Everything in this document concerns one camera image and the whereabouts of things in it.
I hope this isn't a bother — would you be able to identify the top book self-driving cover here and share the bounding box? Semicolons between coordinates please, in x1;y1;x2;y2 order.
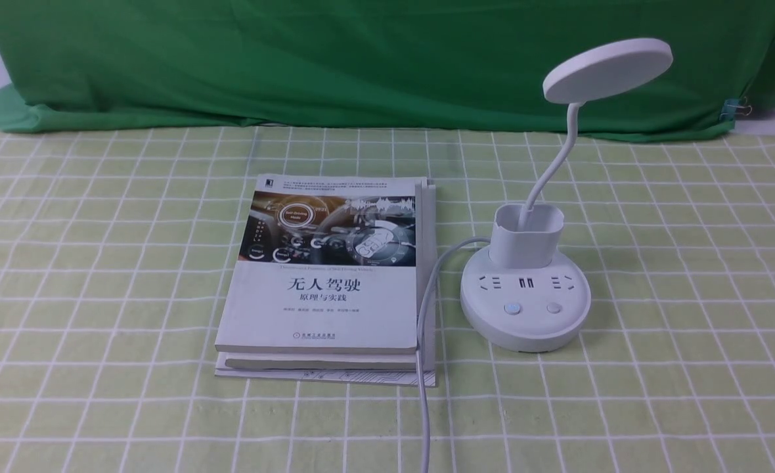
214;173;428;355

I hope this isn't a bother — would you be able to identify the white lamp power cable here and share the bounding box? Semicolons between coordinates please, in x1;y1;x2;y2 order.
415;236;492;473

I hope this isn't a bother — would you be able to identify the green checked tablecloth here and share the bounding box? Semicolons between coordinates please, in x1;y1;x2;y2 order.
0;127;775;472

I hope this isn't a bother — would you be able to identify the teal binder clip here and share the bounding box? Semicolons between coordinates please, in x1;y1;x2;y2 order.
719;97;753;122

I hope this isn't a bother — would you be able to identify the white desk lamp with sockets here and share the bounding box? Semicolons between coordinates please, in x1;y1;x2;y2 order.
460;37;673;353

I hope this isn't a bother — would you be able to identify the bottom white book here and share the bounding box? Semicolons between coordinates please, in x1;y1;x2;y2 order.
214;183;438;387

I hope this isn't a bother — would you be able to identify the green backdrop cloth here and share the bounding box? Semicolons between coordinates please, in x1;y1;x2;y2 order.
0;1;775;143

